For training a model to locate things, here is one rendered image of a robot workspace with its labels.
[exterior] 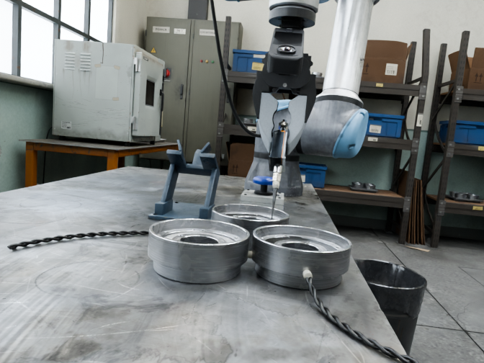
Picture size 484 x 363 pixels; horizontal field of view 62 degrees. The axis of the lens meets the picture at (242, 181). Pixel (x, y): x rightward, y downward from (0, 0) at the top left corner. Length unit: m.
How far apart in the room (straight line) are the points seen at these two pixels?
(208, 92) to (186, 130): 0.46
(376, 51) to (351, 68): 3.11
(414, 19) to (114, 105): 3.27
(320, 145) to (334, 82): 0.15
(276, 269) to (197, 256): 0.08
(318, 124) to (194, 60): 3.53
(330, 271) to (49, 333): 0.24
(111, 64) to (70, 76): 0.29
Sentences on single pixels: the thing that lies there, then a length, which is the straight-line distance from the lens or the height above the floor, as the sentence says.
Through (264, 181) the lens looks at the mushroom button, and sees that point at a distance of 0.66.
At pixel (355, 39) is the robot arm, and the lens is 1.03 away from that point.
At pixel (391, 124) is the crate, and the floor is 1.13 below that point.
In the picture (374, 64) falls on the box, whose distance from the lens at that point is 4.09.
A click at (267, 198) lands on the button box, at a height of 0.84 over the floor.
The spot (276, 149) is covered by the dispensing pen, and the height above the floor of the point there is 0.93.
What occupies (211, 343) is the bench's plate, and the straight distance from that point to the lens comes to 0.30.
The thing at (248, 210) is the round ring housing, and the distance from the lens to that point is 0.59.
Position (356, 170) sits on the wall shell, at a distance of 4.55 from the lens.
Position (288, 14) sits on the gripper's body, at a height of 1.12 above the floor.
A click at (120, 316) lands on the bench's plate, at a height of 0.80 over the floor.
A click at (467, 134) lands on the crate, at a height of 1.10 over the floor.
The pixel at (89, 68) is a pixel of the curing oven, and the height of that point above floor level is 1.26.
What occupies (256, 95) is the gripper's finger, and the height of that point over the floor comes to 1.00.
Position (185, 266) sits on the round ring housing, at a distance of 0.38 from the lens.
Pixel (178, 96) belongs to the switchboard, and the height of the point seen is 1.25.
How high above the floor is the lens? 0.95
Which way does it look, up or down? 7 degrees down
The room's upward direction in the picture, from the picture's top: 5 degrees clockwise
